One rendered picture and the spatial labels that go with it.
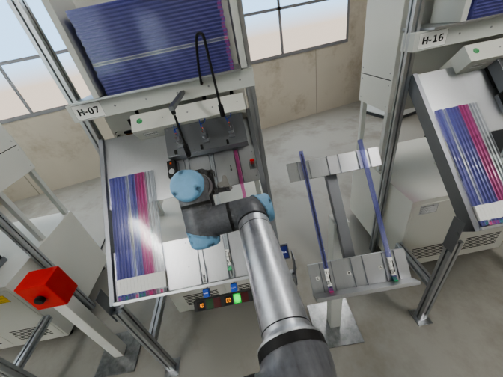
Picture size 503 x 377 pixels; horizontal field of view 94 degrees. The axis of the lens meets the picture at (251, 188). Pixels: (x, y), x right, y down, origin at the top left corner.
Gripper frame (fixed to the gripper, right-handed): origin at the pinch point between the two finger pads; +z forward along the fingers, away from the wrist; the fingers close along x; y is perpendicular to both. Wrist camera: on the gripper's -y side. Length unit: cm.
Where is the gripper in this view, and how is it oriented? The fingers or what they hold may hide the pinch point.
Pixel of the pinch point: (212, 193)
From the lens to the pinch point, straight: 88.9
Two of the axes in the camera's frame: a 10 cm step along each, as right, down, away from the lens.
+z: 0.1, 0.1, 10.0
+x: -9.8, 2.0, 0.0
